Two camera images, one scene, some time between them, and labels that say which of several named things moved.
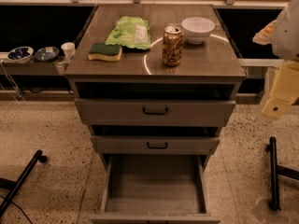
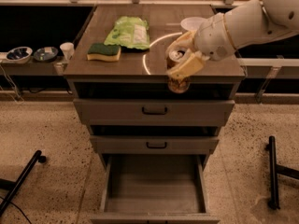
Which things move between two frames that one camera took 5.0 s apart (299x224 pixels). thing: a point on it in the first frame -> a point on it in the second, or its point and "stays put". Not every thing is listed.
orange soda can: x=172 y=45 -> x=177 y=85
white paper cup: x=69 y=49 stays put
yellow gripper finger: x=265 y=35 -> x=185 y=38
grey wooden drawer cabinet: x=155 y=84 stays put
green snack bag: x=133 y=32 stays put
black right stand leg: x=277 y=170 stays put
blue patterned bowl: x=21 y=54 stays put
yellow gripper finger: x=285 y=91 -> x=190 y=64
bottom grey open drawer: x=155 y=189 stays put
